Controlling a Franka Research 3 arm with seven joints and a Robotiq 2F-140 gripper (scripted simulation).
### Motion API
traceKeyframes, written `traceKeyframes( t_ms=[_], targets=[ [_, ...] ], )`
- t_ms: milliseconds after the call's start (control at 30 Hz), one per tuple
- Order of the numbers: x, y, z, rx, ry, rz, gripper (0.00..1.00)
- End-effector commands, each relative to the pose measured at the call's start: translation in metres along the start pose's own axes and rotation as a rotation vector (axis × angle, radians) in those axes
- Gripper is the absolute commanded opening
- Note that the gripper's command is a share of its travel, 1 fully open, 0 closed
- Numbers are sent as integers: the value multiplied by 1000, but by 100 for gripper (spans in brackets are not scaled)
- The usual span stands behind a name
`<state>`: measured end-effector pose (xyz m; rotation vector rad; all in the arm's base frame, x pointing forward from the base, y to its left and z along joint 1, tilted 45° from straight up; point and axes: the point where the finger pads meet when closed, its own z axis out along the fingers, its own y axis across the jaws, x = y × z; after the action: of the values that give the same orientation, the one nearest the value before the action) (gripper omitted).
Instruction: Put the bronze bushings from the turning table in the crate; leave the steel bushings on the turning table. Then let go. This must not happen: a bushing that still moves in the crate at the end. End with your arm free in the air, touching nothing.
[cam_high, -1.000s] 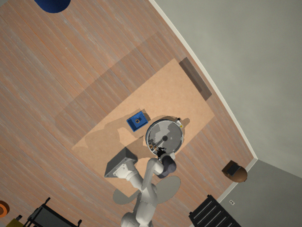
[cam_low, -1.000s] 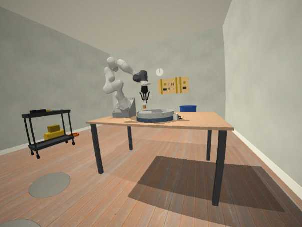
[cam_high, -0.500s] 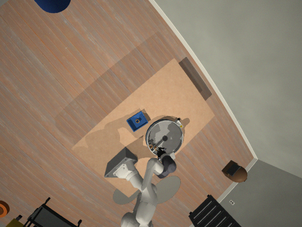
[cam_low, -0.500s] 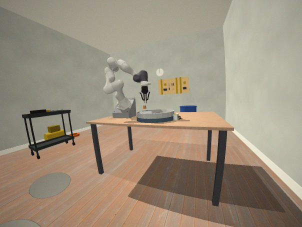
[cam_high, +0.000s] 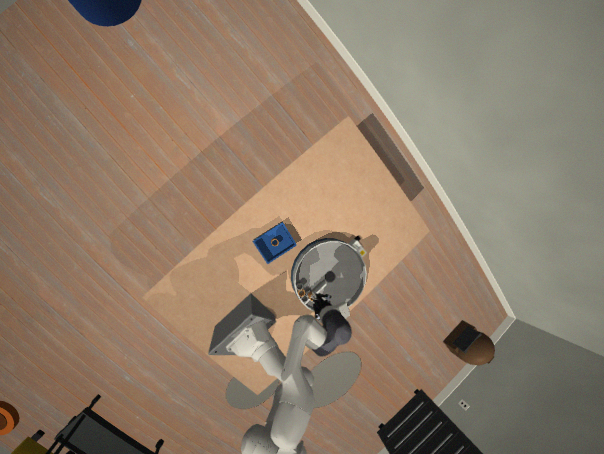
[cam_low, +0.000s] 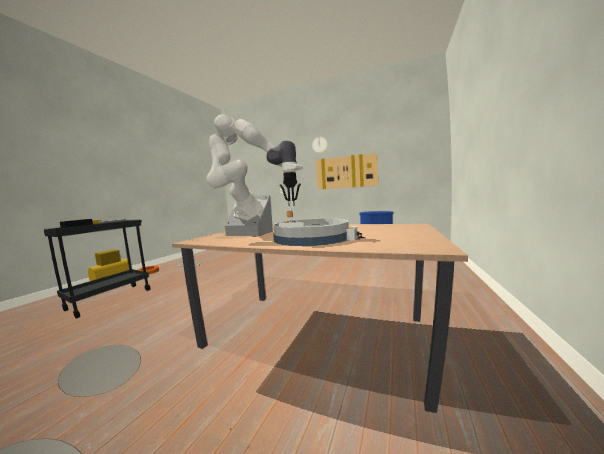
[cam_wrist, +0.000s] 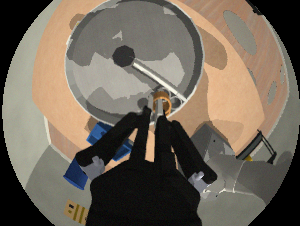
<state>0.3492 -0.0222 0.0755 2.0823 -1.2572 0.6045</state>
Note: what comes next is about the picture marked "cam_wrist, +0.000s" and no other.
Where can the blue shallow tray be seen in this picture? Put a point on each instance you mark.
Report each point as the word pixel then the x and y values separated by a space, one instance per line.
pixel 100 131

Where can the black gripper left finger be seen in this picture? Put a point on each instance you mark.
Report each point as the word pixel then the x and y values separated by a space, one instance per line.
pixel 93 159

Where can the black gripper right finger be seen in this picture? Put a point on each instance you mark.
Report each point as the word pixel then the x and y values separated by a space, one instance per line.
pixel 196 171

